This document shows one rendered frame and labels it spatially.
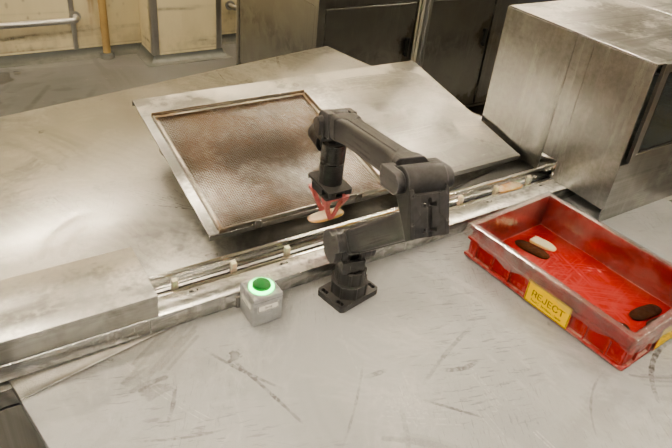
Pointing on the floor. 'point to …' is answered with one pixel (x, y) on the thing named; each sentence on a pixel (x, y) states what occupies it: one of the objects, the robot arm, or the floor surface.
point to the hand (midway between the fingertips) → (326, 211)
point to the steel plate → (127, 189)
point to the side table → (378, 368)
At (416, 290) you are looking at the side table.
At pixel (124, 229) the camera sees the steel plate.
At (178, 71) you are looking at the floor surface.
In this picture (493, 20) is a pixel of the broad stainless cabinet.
